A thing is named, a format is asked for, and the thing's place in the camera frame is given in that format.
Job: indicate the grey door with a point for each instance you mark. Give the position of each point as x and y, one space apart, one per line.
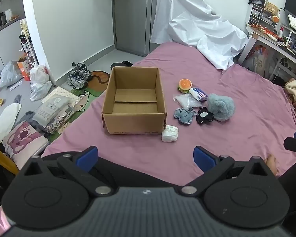
133 14

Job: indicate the clear bag of white filling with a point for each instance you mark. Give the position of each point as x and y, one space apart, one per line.
186 101

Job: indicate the green cartoon floor mat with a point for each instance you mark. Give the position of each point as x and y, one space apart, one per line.
88 95

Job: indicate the white bottle red cap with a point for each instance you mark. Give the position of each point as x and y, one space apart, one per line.
280 32

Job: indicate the long white pillow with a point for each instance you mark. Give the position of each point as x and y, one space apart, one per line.
5 121

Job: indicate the blue tissue packet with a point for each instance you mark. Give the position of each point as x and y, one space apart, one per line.
198 93

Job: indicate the orange round desk lamp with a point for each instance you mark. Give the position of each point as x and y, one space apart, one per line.
275 18

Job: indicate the cream floral packet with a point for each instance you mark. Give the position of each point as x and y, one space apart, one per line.
64 93

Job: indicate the printed shopping bag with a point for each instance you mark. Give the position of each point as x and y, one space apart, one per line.
257 59

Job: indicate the white shelf rack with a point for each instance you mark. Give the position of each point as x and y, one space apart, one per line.
27 44

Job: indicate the white desk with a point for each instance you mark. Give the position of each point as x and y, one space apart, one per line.
266 39

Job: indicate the person's bare foot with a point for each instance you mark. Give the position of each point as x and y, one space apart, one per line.
271 164

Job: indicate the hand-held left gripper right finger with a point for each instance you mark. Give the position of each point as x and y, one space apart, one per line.
203 160

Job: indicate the white kettle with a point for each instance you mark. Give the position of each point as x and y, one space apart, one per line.
8 13

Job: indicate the burger plush toy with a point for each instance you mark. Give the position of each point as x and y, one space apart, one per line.
185 85

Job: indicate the black slippers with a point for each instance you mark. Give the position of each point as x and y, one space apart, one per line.
123 63

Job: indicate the white cover sheet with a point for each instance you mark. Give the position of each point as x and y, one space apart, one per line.
199 29

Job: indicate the white crumpled packet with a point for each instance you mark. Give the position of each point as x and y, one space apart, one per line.
169 133

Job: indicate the grey plastic bag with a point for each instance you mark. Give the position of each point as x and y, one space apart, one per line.
8 75

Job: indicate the clear plastic bag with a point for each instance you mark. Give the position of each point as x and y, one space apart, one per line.
40 90

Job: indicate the white plastic bag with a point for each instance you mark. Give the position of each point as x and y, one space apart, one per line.
39 74

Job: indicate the yellow wooden frame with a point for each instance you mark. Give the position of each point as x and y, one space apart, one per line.
3 159

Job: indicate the small blue-grey plush toy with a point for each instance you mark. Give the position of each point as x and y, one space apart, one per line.
183 115

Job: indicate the pink bed sheet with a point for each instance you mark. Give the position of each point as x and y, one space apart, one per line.
236 140

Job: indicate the grey-blue fluffy plush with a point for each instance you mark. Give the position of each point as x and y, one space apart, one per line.
220 107

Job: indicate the brown cardboard box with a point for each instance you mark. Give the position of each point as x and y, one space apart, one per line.
133 124

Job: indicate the wicker basket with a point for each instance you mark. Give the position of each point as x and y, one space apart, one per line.
271 8

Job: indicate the beige cloth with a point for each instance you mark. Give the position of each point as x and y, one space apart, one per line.
294 86

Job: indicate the patterned folded cloth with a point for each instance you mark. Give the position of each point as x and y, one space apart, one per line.
61 123

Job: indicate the clear packaged grey item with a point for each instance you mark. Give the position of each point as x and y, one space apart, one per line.
53 108

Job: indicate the desktop drawer organizer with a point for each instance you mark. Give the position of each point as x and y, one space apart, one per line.
260 16

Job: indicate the grey kitchen cabinet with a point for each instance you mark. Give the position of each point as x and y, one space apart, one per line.
7 42

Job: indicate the orange carton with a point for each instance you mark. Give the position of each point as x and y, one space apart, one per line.
24 69

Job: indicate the pink cartoon cushion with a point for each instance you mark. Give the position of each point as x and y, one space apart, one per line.
22 140

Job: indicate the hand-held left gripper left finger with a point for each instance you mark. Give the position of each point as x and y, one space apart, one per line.
87 158

